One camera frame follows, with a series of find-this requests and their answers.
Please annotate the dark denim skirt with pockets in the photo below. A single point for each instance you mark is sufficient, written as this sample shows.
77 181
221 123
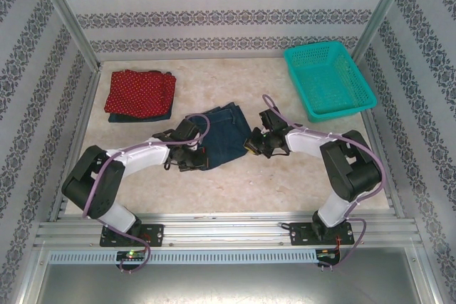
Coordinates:
224 133

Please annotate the red dotted skirt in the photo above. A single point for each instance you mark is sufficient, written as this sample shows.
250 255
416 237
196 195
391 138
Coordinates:
139 94

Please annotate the black skirt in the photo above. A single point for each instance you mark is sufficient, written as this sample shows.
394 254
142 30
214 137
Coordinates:
158 72

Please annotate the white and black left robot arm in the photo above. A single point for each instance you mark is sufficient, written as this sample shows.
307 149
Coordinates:
142 156

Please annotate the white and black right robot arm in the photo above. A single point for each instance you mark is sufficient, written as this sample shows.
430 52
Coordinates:
306 142

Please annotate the teal plastic basket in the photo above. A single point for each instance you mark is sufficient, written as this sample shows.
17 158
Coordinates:
331 79

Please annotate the left circuit board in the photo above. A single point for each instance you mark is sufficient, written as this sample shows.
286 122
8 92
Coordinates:
130 255

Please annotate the circuit board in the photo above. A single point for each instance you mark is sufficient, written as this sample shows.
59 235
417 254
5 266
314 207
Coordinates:
130 255
327 254

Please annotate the right circuit board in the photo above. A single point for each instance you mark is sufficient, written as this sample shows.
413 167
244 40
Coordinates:
327 254

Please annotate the steel sheet panel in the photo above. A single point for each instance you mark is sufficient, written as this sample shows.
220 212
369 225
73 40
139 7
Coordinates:
228 286

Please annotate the aluminium mounting rail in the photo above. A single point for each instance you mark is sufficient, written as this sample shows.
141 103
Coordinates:
228 229

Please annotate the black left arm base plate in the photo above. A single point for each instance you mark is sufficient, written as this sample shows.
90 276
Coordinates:
155 234

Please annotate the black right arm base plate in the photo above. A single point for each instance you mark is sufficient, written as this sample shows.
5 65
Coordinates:
299 234

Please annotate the aluminium side rail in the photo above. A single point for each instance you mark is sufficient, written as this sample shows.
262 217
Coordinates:
87 104
373 124

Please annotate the aluminium frame post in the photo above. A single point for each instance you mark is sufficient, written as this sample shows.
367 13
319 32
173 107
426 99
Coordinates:
380 12
67 12

